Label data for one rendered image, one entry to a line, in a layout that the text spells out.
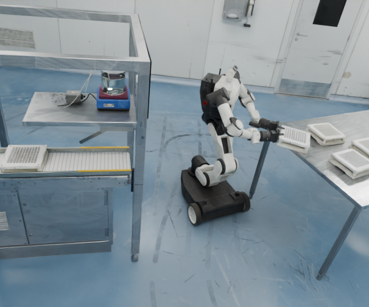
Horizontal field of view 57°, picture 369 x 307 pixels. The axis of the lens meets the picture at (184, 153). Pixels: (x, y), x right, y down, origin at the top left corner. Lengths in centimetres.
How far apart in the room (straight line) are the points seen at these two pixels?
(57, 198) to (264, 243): 181
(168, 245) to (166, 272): 27
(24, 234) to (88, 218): 48
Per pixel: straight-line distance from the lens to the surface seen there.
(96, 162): 241
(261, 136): 275
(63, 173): 229
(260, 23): 573
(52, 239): 281
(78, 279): 280
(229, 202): 319
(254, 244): 316
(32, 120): 204
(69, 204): 254
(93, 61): 184
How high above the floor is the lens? 228
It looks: 34 degrees down
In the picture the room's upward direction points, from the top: 8 degrees clockwise
